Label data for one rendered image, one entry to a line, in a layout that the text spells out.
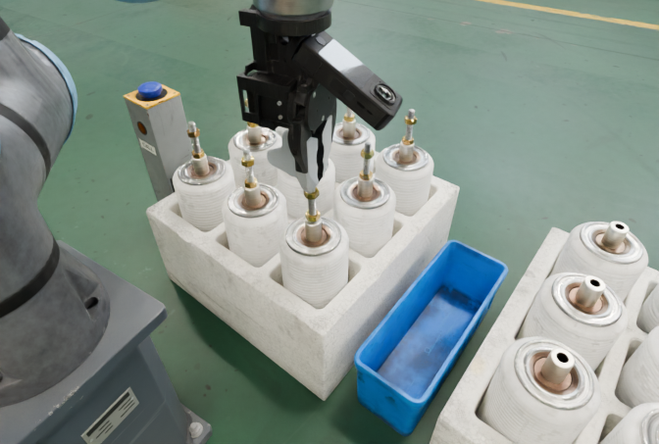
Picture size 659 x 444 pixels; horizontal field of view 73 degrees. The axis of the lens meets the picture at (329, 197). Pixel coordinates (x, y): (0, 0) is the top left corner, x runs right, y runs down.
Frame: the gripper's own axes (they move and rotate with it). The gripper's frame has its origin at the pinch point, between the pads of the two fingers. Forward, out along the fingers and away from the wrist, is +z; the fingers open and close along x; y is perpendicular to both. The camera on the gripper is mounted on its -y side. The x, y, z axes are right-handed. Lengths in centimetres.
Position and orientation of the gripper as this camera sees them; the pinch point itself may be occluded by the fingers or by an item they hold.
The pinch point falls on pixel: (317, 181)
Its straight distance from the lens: 54.5
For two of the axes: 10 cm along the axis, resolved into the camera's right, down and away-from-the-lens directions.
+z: 0.0, 7.7, 6.4
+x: -4.1, 5.8, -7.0
